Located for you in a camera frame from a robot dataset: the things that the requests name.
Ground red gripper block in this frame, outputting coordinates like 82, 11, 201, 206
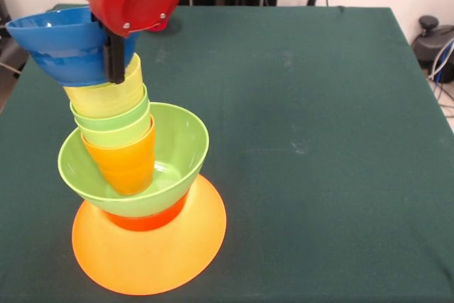
48, 0, 183, 85

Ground yellow cup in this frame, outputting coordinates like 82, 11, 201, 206
63, 53, 143, 119

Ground blue bowl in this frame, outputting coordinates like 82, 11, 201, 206
5, 6, 141, 88

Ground green cup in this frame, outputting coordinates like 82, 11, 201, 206
69, 82, 150, 133

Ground lime cup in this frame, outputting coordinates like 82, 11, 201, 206
74, 111, 153, 148

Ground orange cup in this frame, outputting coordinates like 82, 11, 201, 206
80, 116, 157, 197

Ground green bowl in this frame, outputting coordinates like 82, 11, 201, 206
57, 102, 210, 219

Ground red-orange bowl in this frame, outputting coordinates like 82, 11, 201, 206
101, 196, 189, 232

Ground large orange bowl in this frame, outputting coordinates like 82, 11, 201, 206
72, 174, 228, 297

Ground pink cup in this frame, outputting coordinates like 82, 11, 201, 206
148, 18, 170, 33

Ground black equipment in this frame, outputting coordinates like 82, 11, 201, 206
0, 0, 15, 38

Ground dark green tablecloth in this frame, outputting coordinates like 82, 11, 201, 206
0, 3, 454, 303

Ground tangled floor cables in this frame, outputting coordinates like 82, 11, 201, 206
427, 38, 454, 118

